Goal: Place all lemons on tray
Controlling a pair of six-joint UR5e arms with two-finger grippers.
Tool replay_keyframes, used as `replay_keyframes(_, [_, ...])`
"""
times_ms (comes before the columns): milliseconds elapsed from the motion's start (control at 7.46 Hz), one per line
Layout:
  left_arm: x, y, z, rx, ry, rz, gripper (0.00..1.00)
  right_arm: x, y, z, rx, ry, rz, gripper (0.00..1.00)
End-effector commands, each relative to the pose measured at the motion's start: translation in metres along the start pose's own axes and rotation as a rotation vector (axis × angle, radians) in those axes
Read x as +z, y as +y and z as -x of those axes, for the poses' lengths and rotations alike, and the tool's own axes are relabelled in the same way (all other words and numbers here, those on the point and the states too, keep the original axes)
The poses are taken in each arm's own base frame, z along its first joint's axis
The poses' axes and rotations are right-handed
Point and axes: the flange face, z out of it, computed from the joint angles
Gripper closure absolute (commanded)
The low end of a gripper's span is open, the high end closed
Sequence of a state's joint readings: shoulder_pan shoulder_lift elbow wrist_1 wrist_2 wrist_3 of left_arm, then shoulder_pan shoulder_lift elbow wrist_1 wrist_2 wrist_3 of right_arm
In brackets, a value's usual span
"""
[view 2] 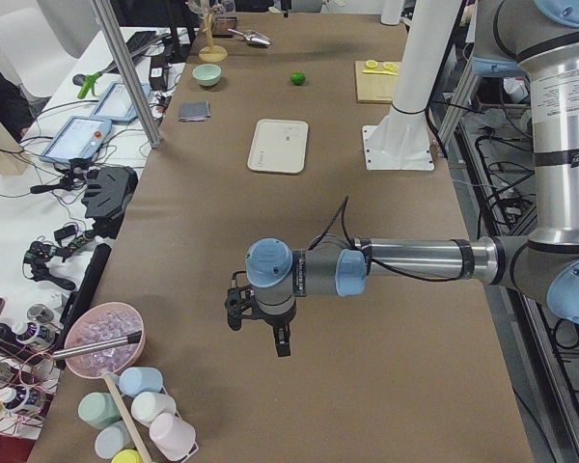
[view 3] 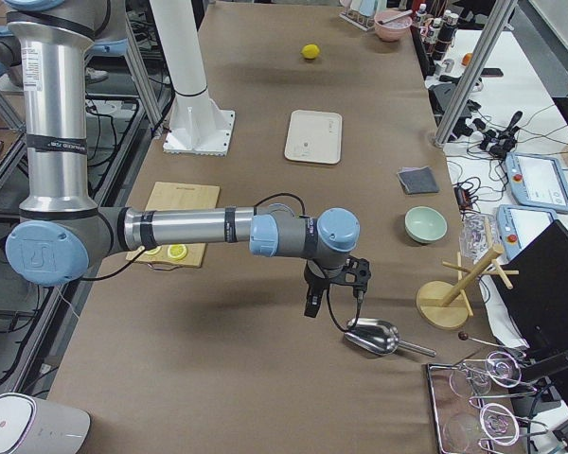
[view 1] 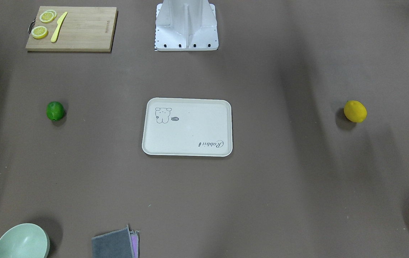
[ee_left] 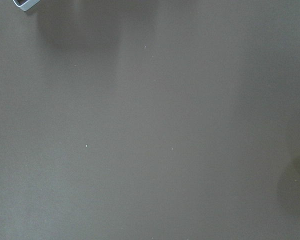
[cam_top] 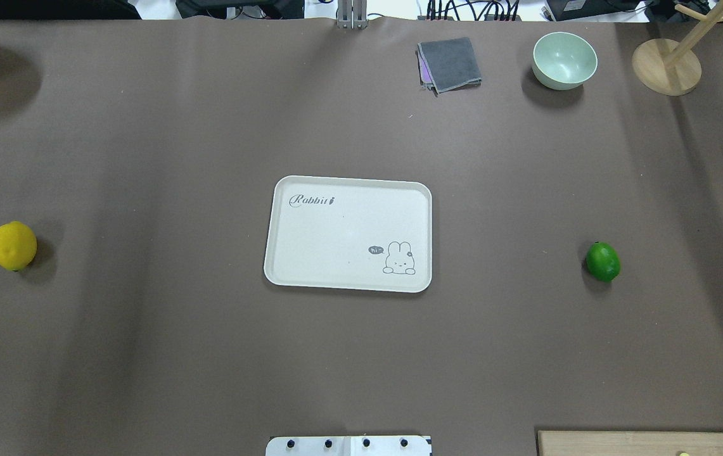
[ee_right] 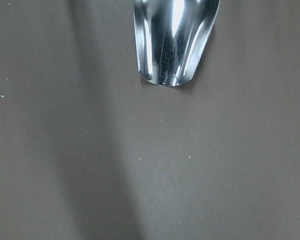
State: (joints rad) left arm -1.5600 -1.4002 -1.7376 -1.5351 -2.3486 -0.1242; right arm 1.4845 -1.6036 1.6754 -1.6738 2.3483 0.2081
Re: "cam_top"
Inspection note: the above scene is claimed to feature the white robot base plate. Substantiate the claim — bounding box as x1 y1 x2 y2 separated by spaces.
265 435 433 455

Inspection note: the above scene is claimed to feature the aluminium frame post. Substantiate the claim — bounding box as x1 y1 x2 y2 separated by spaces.
337 0 369 30

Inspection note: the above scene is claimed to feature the folded grey cloth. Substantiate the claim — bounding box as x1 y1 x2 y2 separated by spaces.
416 37 482 94

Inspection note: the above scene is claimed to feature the mint green bowl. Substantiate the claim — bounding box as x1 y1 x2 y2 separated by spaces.
532 32 598 91

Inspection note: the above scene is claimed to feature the white rabbit tray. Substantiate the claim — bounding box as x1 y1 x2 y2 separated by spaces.
264 175 433 293

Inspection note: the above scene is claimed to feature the wooden mug tree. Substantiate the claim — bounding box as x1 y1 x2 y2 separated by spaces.
632 1 723 96

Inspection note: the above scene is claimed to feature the yellow lemon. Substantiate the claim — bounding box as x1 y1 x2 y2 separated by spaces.
0 220 37 271

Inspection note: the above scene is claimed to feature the green lime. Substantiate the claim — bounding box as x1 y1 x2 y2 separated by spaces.
585 242 622 282

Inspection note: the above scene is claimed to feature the wooden cutting board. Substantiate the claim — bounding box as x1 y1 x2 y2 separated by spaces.
537 430 723 455

